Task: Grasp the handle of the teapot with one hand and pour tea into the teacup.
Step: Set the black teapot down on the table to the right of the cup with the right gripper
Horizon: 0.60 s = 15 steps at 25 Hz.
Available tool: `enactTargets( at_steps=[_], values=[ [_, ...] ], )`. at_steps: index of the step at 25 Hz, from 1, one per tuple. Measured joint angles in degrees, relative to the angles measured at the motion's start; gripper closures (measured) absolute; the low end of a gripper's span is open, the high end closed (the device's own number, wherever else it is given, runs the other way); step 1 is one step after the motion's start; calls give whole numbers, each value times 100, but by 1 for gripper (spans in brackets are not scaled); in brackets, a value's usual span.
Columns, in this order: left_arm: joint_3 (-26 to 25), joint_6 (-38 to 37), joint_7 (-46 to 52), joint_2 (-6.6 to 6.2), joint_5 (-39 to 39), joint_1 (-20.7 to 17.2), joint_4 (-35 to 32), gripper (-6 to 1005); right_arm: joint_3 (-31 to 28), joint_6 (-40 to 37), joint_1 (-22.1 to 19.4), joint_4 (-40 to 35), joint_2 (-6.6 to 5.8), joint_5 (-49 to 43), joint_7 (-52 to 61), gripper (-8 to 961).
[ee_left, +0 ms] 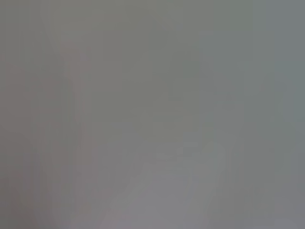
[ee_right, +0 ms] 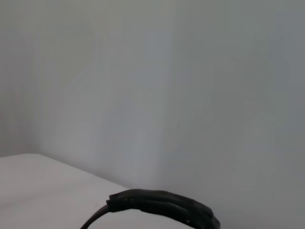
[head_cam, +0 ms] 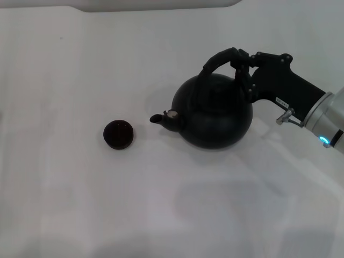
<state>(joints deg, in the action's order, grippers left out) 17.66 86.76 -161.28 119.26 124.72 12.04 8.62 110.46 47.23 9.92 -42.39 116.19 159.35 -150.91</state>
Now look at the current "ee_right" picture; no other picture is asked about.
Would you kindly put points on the black round teapot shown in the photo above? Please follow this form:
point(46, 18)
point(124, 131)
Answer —
point(164, 202)

